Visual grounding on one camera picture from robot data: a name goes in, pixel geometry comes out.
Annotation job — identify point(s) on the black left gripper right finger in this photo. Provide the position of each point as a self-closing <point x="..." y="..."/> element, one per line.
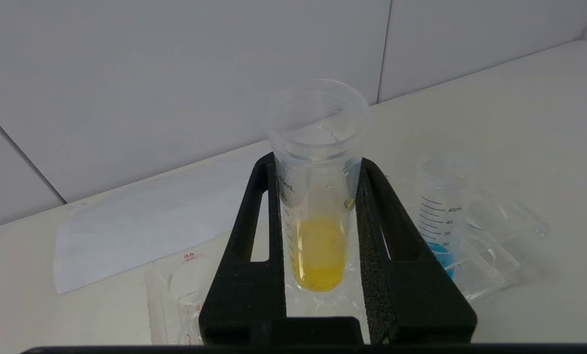
<point x="411" y="300"/>

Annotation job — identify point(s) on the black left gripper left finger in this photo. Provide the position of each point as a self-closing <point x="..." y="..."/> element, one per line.
<point x="246" y="295"/>

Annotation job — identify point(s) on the test tube with yellow pigment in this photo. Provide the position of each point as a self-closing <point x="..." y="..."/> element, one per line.
<point x="318" y="246"/>

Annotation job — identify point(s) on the test tube with blue pigment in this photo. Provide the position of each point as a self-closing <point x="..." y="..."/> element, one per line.
<point x="438" y="216"/>

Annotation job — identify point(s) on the clear acrylic test tube rack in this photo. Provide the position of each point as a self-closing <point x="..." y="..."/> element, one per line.
<point x="500" y="246"/>

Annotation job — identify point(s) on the white paper sheet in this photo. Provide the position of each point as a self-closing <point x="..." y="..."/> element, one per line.
<point x="140" y="231"/>

